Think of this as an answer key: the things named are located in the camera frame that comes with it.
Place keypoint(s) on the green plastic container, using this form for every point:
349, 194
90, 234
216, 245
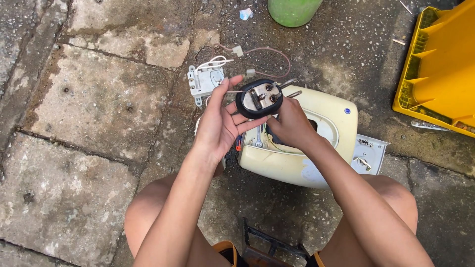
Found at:
293, 11

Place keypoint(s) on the flat metal strip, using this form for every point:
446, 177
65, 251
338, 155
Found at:
430, 126

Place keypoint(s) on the white metal cover panel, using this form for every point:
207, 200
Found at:
373, 152

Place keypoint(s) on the person's left leg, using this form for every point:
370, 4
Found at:
144, 218

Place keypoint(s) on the small silver wrench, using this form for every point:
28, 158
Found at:
259, 139

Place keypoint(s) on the person's right hand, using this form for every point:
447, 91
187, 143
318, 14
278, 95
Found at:
293, 124

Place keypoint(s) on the black shorts with orange trim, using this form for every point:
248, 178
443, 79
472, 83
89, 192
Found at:
227, 254

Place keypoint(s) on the white thermostat switch module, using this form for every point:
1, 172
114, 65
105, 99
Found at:
204, 79

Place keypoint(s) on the heating element with black gasket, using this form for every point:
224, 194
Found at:
259, 97

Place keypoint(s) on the crumpled paper scrap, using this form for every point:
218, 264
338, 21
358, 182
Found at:
246, 14

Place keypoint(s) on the cream water heater tank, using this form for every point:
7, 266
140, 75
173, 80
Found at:
326, 111

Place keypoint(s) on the person's left hand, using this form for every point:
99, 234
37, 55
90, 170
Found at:
213, 126

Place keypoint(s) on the small wooden stick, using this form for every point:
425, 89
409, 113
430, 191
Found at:
399, 42

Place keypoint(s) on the person's right fingers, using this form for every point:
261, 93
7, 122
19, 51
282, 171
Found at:
280, 115

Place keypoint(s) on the black metal stool frame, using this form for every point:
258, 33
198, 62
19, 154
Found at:
271, 241

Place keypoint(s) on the person's leg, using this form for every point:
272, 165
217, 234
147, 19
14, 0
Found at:
397, 204
144, 218

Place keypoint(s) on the yellow plastic crate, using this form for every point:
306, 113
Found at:
441, 66

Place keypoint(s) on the person's right leg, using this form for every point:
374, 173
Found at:
397, 204

